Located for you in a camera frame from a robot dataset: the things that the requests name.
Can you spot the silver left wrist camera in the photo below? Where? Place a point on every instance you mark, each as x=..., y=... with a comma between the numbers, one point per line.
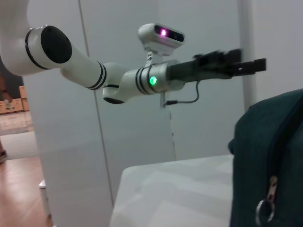
x=163, y=40

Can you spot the dark teal insulated bag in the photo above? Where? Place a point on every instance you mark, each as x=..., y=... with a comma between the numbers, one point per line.
x=260, y=153

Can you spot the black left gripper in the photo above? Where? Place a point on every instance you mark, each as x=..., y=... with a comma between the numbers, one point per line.
x=187, y=71

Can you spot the brown cardboard box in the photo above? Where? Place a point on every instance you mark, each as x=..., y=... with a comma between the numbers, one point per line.
x=17, y=106
x=5, y=107
x=23, y=92

